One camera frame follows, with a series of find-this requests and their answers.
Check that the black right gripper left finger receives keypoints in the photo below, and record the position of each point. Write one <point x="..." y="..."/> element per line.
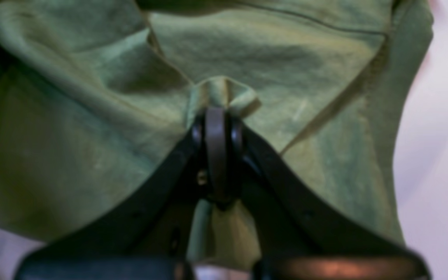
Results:
<point x="146" y="236"/>

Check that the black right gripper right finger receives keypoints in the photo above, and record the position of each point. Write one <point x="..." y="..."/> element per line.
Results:
<point x="301" y="237"/>

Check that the green t-shirt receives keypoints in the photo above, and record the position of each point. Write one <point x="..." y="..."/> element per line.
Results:
<point x="95" y="94"/>

